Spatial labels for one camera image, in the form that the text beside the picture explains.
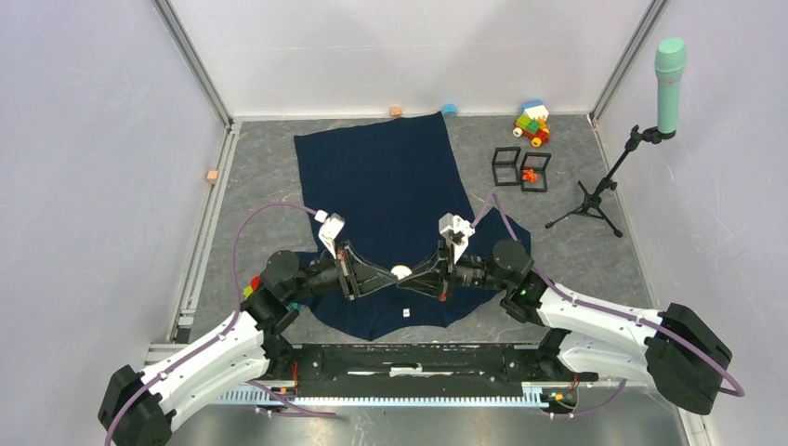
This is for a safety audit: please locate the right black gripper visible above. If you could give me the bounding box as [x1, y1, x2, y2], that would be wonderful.
[397, 239, 510, 303]

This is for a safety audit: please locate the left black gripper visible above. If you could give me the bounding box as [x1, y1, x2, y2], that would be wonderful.
[286, 240, 398, 302]

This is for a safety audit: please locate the round gold brooch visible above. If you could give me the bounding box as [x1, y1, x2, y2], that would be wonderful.
[390, 265, 413, 281]

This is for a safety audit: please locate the navy blue t-shirt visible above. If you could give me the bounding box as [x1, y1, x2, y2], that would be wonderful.
[294, 112, 496, 341]

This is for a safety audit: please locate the orange flower brooch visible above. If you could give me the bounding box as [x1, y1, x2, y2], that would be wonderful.
[521, 168, 539, 184]

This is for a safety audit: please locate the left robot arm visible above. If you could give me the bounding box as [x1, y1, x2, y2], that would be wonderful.
[98, 243, 412, 445]

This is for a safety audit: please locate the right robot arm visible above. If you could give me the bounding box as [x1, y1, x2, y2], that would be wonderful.
[391, 240, 732, 415]

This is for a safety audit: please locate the blue cup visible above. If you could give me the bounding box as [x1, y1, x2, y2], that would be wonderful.
[440, 103, 458, 117]

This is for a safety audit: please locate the black microphone tripod stand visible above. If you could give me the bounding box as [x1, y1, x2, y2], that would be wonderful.
[545, 125, 676, 238]

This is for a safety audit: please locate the colourful toy block car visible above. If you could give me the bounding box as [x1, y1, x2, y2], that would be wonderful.
[512, 100, 550, 148]

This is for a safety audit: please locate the orange wooden cube left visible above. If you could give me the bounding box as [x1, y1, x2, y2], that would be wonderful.
[205, 170, 219, 185]

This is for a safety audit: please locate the mint green microphone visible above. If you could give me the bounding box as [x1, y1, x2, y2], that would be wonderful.
[653, 37, 688, 135]

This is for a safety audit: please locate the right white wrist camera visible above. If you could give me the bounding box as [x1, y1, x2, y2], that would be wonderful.
[439, 213, 475, 250]

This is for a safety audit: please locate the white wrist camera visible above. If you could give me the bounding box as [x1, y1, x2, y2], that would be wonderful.
[439, 213, 475, 250]
[314, 210, 345, 258]

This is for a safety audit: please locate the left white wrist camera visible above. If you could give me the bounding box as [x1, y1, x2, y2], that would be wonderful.
[314, 210, 345, 258]

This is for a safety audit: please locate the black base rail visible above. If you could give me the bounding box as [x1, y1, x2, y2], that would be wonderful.
[262, 343, 599, 399]

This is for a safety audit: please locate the red yellow ring stacker toy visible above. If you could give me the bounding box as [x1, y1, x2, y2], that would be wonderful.
[243, 276, 261, 298]

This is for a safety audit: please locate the left black display frame box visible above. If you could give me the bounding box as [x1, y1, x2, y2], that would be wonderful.
[491, 146, 521, 187]

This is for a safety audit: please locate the black display frame box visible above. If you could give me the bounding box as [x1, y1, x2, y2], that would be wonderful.
[491, 146, 521, 187]
[519, 151, 552, 193]

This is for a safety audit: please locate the right black display frame box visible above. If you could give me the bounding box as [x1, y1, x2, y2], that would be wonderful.
[519, 151, 552, 193]

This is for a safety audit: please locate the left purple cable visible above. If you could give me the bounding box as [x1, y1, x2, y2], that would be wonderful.
[104, 202, 340, 446]

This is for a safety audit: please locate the purple cable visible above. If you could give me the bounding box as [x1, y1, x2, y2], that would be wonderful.
[470, 191, 746, 420]
[104, 202, 340, 446]

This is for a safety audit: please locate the aluminium frame rail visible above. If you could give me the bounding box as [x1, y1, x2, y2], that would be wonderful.
[120, 344, 718, 446]

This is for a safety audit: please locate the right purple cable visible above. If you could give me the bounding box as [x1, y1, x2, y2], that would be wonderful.
[470, 191, 746, 420]

